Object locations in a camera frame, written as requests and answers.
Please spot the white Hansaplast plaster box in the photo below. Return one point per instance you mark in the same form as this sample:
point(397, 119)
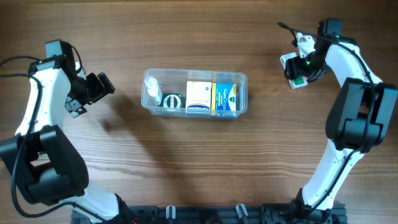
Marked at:
point(198, 95)

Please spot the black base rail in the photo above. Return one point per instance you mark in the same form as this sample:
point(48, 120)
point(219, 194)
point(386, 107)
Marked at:
point(226, 215)

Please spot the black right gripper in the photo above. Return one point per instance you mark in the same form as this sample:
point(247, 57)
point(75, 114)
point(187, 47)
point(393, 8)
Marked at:
point(292, 69)

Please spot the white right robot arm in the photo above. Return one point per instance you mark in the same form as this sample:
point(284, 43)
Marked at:
point(357, 121)

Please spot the blue VapoDrops lozenge box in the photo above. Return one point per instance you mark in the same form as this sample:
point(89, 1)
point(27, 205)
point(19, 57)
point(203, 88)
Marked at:
point(223, 97)

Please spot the clear plastic container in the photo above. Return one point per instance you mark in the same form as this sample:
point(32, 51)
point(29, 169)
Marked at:
point(175, 81)

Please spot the green Zam-Buk ointment box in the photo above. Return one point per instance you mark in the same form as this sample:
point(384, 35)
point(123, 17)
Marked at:
point(172, 101)

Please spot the white green medicine box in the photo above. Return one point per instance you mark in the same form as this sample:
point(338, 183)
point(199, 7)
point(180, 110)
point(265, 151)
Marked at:
point(294, 75)

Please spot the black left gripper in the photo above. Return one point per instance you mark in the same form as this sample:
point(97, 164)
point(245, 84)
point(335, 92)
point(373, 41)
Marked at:
point(74, 107)

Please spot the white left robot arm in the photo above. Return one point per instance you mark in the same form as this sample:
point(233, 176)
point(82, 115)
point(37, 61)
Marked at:
point(44, 165)

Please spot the small clear white bottle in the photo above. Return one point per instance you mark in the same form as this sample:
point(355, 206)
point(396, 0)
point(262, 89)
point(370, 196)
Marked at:
point(153, 89)

